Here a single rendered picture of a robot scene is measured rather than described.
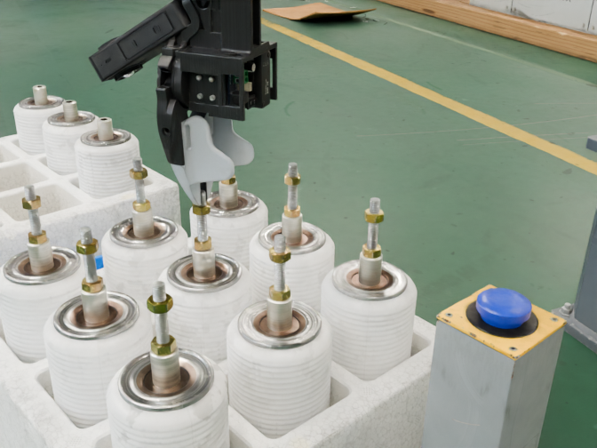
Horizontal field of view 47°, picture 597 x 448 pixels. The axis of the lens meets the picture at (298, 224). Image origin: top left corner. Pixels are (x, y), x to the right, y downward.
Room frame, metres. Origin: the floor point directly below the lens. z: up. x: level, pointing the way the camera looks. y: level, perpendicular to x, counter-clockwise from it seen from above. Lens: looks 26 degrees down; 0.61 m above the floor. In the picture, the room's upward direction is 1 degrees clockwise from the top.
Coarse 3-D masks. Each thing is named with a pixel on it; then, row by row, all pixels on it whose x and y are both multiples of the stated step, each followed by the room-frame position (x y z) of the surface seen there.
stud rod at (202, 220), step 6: (204, 192) 0.60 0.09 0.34; (204, 198) 0.60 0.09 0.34; (204, 204) 0.60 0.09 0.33; (198, 216) 0.60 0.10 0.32; (204, 216) 0.60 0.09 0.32; (198, 222) 0.60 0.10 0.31; (204, 222) 0.60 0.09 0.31; (198, 228) 0.60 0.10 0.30; (204, 228) 0.60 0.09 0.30; (198, 234) 0.60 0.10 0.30; (204, 234) 0.60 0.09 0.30; (198, 240) 0.60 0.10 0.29; (204, 240) 0.60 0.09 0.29
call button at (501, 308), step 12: (492, 288) 0.46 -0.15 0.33; (504, 288) 0.46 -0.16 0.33; (480, 300) 0.44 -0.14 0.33; (492, 300) 0.44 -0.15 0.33; (504, 300) 0.44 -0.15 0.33; (516, 300) 0.44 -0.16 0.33; (528, 300) 0.44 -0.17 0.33; (480, 312) 0.43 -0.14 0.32; (492, 312) 0.43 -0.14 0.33; (504, 312) 0.42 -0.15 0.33; (516, 312) 0.43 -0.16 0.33; (528, 312) 0.43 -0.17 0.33; (492, 324) 0.43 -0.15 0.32; (504, 324) 0.43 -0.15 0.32; (516, 324) 0.43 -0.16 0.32
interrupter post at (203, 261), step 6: (192, 252) 0.60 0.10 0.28; (198, 252) 0.60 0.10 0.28; (204, 252) 0.60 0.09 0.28; (210, 252) 0.60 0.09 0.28; (198, 258) 0.60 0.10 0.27; (204, 258) 0.60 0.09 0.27; (210, 258) 0.60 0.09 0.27; (198, 264) 0.60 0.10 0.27; (204, 264) 0.60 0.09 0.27; (210, 264) 0.60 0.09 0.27; (198, 270) 0.60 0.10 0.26; (204, 270) 0.60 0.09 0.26; (210, 270) 0.60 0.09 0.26; (198, 276) 0.60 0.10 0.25; (204, 276) 0.60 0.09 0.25; (210, 276) 0.60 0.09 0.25
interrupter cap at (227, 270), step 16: (192, 256) 0.64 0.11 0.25; (224, 256) 0.64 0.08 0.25; (176, 272) 0.60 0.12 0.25; (192, 272) 0.61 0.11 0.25; (224, 272) 0.61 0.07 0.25; (240, 272) 0.60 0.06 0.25; (176, 288) 0.58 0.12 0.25; (192, 288) 0.57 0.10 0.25; (208, 288) 0.57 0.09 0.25; (224, 288) 0.58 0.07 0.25
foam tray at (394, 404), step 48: (0, 336) 0.62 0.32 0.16; (432, 336) 0.60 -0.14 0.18; (0, 384) 0.52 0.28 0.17; (48, 384) 0.54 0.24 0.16; (336, 384) 0.53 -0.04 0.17; (384, 384) 0.52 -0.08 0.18; (0, 432) 0.55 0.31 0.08; (48, 432) 0.45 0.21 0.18; (96, 432) 0.45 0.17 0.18; (240, 432) 0.46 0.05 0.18; (336, 432) 0.46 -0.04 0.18; (384, 432) 0.51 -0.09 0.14
